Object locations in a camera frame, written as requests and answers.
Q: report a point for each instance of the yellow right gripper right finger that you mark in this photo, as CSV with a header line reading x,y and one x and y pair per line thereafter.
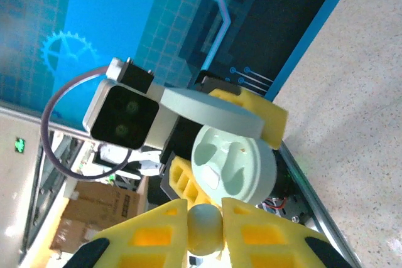
x,y
260,236

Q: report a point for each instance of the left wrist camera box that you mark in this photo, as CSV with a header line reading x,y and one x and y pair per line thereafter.
x,y
122,117

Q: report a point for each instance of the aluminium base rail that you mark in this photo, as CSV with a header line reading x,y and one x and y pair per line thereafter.
x,y
314,205

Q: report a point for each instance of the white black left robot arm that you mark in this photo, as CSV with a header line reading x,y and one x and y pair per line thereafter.
x,y
278,170

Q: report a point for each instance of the green earbud charging case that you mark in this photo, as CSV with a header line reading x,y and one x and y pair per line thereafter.
x,y
232,161

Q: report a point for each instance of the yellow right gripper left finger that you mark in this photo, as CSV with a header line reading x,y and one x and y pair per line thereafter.
x,y
150,236

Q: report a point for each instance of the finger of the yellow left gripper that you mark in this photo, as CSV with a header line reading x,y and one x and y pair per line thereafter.
x,y
271,119
183,180

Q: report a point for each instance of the green exit sign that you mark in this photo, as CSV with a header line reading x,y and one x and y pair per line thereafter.
x,y
20,145

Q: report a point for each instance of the brown cardboard box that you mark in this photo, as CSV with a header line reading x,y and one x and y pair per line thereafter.
x,y
103,200
73,236

